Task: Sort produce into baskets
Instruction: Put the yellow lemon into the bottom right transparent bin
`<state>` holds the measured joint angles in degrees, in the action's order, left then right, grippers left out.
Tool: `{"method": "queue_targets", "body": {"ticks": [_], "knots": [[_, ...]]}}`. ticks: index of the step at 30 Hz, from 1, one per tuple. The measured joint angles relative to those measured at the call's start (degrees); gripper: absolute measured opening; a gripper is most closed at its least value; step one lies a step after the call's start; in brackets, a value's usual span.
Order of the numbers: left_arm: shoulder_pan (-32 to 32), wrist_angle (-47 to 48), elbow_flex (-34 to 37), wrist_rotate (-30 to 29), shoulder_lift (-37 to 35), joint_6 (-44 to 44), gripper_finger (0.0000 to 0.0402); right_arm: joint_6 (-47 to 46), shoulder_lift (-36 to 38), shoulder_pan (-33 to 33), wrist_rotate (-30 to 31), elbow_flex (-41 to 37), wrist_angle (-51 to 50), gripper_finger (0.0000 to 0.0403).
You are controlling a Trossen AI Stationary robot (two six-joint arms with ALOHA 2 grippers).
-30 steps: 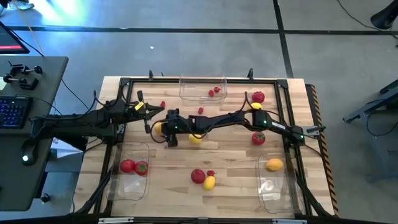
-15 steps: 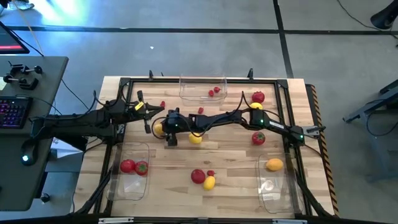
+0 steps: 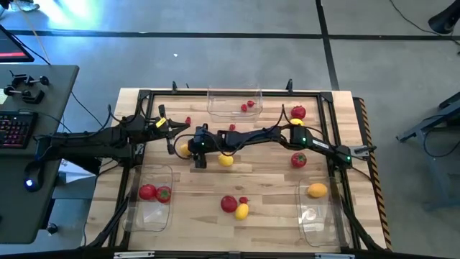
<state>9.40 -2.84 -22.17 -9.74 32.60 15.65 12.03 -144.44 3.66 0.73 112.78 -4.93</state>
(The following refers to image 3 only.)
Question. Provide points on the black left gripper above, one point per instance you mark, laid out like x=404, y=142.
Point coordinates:
x=154, y=129

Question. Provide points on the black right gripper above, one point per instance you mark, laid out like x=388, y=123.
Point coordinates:
x=203, y=142

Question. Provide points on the small red bell pepper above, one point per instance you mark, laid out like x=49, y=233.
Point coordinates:
x=187, y=120
x=251, y=103
x=244, y=200
x=232, y=127
x=244, y=107

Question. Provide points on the orange fruit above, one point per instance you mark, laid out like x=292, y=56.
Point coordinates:
x=184, y=150

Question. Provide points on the yellow lemon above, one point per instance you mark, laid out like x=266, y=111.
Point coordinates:
x=225, y=161
x=297, y=122
x=242, y=211
x=317, y=190

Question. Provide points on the red tomato green calyx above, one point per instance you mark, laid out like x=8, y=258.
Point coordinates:
x=298, y=112
x=298, y=159
x=164, y=194
x=147, y=191
x=229, y=204

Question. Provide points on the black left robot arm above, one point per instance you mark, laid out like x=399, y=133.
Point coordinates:
x=90, y=144

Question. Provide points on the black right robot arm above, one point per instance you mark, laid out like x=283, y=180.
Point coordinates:
x=251, y=138

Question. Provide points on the clear plastic bin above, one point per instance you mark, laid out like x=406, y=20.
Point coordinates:
x=223, y=108
x=151, y=219
x=323, y=223

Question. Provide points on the black table clamp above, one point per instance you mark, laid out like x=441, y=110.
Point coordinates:
x=289, y=85
x=174, y=86

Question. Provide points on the white paper sheet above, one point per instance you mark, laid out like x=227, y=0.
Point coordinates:
x=79, y=176

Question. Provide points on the grey desk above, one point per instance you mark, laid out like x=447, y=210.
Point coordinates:
x=54, y=104

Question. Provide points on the black C-clamp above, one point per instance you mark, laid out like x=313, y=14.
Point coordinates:
x=32, y=97
x=21, y=81

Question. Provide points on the black computer mouse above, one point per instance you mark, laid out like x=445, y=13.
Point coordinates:
x=34, y=178

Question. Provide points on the black round knob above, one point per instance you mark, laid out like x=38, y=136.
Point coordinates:
x=52, y=229

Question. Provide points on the black backlit keyboard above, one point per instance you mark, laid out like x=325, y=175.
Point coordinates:
x=14, y=129

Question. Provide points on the black desk monitor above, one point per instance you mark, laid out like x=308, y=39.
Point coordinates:
x=10, y=48

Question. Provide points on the yellow black hazard strip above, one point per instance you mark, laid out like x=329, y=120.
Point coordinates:
x=381, y=212

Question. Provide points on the dark blue metal cart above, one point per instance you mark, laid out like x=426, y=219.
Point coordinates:
x=431, y=122

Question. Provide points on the black floor stand base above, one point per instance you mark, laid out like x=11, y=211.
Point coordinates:
x=445, y=19

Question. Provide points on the black metal table frame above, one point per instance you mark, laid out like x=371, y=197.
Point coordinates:
x=172, y=94

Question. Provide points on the silver metal bracket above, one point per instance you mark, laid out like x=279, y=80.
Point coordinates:
x=133, y=255
x=334, y=256

